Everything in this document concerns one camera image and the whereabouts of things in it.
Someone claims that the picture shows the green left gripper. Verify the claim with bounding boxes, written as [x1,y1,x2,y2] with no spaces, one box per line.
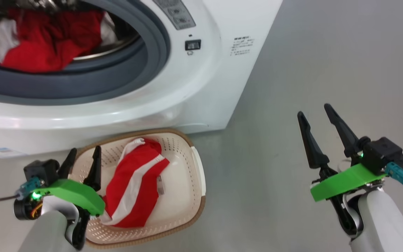
[14,145,106,221]

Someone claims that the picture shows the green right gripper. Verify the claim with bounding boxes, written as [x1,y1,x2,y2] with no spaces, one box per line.
[297,104,387,202]

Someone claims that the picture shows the red white striped garment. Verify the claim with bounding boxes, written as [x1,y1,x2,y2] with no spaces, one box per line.
[98,137,170,229]

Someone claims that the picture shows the red garment white sleeves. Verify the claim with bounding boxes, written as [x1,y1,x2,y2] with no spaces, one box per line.
[0,8,118,73]

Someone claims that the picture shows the grey rubber door gasket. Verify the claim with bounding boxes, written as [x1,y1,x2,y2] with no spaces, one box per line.
[0,0,171,105]

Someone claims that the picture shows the cream basket brown rim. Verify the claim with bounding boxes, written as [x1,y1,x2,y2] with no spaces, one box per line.
[69,128,206,249]

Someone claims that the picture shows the white washing machine body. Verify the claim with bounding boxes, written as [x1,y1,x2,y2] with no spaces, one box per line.
[0,0,284,156]

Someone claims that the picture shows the steel washer drum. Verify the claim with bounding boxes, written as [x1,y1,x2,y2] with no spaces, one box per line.
[0,0,141,62]

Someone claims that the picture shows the grey plate with screws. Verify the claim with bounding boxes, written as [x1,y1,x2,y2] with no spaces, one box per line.
[153,0,197,30]

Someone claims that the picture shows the teal left camera connector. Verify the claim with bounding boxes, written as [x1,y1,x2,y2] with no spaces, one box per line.
[17,177,44,201]

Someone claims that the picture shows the teal camera connector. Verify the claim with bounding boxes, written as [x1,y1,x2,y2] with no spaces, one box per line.
[384,162,403,194]
[17,177,44,201]

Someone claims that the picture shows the teal right camera connector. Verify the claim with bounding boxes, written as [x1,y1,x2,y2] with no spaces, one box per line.
[384,162,403,194]

